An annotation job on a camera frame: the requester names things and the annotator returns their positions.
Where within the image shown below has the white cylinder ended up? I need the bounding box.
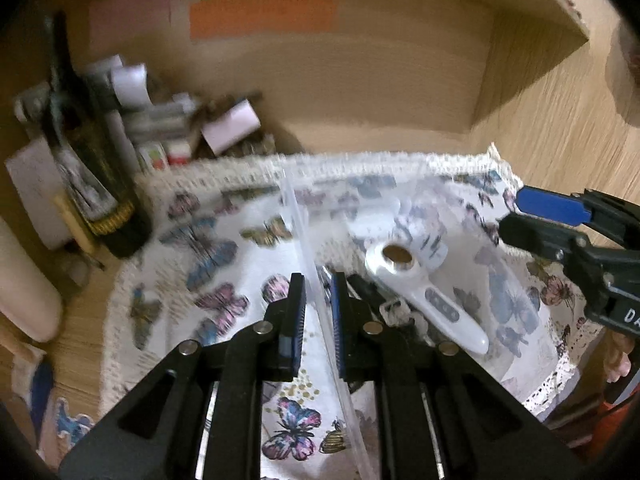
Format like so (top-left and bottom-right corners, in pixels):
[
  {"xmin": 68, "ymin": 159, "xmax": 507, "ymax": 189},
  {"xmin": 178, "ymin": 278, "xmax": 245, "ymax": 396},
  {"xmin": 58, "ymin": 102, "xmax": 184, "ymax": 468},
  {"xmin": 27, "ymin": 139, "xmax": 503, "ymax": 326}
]
[{"xmin": 0, "ymin": 215, "xmax": 63, "ymax": 343}]

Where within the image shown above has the orange sticky note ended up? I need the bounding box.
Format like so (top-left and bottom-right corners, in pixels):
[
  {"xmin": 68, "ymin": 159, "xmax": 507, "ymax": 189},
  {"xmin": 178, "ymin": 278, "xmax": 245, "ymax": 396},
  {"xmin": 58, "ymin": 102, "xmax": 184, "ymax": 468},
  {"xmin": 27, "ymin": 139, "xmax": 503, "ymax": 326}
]
[{"xmin": 189, "ymin": 0, "xmax": 338, "ymax": 41}]

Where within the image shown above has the tall dark bottle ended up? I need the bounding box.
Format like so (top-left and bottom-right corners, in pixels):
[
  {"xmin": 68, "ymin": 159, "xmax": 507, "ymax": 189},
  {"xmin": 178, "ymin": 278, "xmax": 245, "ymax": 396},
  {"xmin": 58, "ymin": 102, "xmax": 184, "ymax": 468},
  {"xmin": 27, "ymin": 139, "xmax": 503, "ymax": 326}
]
[{"xmin": 42, "ymin": 12, "xmax": 153, "ymax": 261}]

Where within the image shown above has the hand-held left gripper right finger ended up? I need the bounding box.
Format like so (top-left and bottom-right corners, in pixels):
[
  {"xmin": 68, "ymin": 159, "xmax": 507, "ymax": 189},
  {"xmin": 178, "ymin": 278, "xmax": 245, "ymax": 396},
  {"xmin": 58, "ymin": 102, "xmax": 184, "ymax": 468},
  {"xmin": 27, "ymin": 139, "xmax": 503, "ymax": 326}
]
[{"xmin": 330, "ymin": 271, "xmax": 586, "ymax": 480}]

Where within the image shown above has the person's right hand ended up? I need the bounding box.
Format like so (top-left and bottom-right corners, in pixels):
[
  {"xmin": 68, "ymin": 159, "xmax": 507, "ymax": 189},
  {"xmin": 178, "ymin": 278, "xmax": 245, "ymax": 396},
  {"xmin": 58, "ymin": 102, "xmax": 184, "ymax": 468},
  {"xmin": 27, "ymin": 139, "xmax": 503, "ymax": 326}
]
[{"xmin": 602, "ymin": 332, "xmax": 633, "ymax": 386}]

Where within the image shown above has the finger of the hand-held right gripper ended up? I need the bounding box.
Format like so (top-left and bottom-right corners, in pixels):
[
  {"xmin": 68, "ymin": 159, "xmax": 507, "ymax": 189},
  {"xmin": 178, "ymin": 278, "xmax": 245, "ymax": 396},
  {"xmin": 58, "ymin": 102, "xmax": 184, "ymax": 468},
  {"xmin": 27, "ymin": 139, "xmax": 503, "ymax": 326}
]
[
  {"xmin": 515, "ymin": 185, "xmax": 640, "ymax": 251},
  {"xmin": 499, "ymin": 212, "xmax": 617, "ymax": 312}
]

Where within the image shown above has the white paper roll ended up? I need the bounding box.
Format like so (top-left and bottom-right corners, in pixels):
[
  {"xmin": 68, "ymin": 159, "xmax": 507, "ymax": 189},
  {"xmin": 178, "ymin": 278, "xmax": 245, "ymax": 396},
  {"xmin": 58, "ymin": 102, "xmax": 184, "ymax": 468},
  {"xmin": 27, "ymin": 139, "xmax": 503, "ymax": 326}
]
[{"xmin": 82, "ymin": 55, "xmax": 151, "ymax": 111}]

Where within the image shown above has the red clothing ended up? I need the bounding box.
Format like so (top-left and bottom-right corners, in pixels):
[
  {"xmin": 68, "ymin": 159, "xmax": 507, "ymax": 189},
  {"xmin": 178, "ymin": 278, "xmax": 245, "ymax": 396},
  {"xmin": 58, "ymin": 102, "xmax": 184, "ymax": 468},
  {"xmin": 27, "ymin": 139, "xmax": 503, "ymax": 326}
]
[{"xmin": 590, "ymin": 385, "xmax": 636, "ymax": 461}]

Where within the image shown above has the clear plastic container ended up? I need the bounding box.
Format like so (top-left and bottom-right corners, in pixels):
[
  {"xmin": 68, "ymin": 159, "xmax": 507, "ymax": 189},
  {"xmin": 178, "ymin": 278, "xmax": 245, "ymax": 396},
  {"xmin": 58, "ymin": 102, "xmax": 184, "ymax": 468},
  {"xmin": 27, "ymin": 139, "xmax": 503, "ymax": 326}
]
[{"xmin": 277, "ymin": 165, "xmax": 566, "ymax": 480}]

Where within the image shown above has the pale pink small box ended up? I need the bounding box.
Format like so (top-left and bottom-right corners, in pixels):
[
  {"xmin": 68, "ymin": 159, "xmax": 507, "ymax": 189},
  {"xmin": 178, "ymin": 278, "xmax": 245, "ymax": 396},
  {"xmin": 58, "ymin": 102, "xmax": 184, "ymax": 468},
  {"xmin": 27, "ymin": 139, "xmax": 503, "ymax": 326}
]
[{"xmin": 200, "ymin": 100, "xmax": 261, "ymax": 156}]

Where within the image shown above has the tan wooden stick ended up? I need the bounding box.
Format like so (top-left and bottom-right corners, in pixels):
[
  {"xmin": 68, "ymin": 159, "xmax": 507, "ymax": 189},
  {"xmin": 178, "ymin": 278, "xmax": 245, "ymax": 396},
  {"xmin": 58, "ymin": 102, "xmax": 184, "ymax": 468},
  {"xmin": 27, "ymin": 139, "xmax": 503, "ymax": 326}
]
[{"xmin": 52, "ymin": 192, "xmax": 98, "ymax": 256}]

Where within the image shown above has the white handheld massager device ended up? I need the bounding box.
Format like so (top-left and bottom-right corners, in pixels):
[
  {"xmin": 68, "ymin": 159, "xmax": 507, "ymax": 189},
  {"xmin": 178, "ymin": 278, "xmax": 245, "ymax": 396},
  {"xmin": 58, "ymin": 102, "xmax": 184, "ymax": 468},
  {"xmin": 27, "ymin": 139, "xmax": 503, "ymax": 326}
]
[{"xmin": 364, "ymin": 240, "xmax": 491, "ymax": 356}]

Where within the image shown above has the small clear plastic piece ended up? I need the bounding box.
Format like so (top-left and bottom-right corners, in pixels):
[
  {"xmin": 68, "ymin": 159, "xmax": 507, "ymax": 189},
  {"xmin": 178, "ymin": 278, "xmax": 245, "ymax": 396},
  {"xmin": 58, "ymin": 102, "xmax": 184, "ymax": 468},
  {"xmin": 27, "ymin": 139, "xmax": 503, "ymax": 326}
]
[{"xmin": 380, "ymin": 297, "xmax": 426, "ymax": 341}]

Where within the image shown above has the pile of papers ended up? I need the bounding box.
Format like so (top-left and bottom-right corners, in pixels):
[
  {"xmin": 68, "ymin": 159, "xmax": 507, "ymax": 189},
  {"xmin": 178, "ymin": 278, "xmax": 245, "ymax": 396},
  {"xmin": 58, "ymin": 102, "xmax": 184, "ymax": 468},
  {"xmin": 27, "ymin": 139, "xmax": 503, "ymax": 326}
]
[{"xmin": 120, "ymin": 92, "xmax": 201, "ymax": 148}]

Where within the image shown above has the pink sticky note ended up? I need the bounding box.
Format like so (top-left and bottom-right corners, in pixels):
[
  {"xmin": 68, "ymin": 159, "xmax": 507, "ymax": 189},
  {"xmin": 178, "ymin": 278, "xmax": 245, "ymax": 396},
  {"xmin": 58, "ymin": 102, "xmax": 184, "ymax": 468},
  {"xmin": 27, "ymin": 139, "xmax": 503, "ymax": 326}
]
[{"xmin": 89, "ymin": 0, "xmax": 173, "ymax": 53}]

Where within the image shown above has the butterfly print lace cloth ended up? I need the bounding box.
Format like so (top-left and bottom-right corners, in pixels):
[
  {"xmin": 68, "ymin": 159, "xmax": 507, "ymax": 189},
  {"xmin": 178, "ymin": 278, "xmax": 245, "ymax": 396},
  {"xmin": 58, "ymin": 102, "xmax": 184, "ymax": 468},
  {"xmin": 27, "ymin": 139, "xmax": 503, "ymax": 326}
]
[{"xmin": 100, "ymin": 152, "xmax": 601, "ymax": 480}]

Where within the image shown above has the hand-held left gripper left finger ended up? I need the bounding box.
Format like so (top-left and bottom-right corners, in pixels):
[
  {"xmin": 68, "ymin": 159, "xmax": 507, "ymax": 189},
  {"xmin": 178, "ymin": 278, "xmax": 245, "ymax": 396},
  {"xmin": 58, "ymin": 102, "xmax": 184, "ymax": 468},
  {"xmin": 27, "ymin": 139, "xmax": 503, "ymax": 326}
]
[{"xmin": 57, "ymin": 272, "xmax": 307, "ymax": 480}]

